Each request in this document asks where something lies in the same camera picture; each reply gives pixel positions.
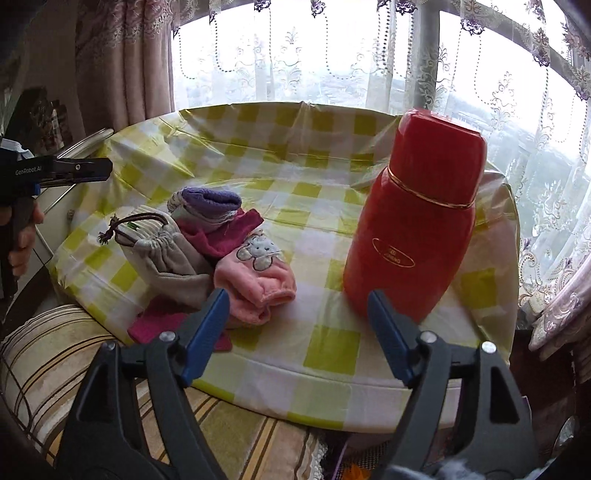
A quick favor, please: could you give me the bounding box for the striped towel cushion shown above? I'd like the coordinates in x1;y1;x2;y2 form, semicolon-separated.
0;302;324;480

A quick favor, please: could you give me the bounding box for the dark printed box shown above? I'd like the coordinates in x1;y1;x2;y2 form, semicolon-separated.
18;88;77;155

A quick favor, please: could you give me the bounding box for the cream wooden cabinet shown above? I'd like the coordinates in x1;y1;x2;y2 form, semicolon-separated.
34;127;115;273

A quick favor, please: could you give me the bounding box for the yellow checked plastic tablecloth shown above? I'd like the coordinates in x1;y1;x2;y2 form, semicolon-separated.
48;102;522;432

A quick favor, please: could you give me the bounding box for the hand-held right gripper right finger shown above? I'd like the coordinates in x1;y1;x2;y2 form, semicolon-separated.
368;290;541;480

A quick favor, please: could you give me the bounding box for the red thermos flask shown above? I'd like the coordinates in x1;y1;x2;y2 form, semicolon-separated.
342;108;488;324

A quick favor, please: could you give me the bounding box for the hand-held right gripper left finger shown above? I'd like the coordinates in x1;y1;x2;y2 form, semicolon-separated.
55;288;232;480

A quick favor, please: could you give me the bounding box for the grey drawstring pouch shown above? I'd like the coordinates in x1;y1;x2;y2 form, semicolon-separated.
97;208;215;310

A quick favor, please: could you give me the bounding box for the light pink plush cloth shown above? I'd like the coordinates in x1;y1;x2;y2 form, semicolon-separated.
213;233;297;326

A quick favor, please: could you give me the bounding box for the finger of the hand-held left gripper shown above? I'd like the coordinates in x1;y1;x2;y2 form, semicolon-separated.
41;157;114;188

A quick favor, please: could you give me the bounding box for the white tasselled fringe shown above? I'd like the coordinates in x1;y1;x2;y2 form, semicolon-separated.
302;427;335;480

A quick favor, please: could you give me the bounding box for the grey window frame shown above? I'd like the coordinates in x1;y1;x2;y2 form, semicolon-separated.
412;7;441;114

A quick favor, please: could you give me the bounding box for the white lace curtain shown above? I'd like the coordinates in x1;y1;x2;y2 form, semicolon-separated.
173;0;591;324

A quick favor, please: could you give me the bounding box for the person's left hand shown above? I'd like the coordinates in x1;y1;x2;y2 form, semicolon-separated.
0;202;45;278

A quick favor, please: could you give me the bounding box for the purple terry cloth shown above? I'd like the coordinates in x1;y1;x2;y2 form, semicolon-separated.
167;187;243;227

